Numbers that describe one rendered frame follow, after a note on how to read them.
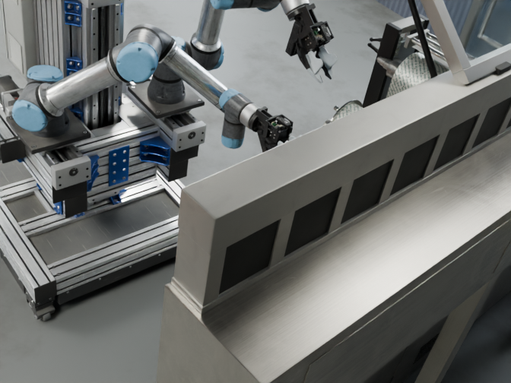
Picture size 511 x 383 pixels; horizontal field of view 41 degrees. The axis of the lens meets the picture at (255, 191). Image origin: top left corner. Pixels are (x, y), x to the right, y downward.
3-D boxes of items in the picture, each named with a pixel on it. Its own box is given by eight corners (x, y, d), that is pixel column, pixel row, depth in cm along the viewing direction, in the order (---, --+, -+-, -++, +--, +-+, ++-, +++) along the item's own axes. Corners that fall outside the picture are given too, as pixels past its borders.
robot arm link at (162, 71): (148, 65, 269) (150, 34, 261) (181, 63, 274) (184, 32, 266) (157, 81, 261) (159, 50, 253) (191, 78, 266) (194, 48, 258)
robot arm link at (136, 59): (38, 115, 238) (170, 51, 219) (25, 140, 226) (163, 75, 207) (15, 89, 231) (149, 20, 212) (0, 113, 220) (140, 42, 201)
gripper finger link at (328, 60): (341, 73, 195) (324, 45, 194) (328, 80, 200) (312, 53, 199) (347, 69, 197) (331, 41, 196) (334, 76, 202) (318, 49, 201)
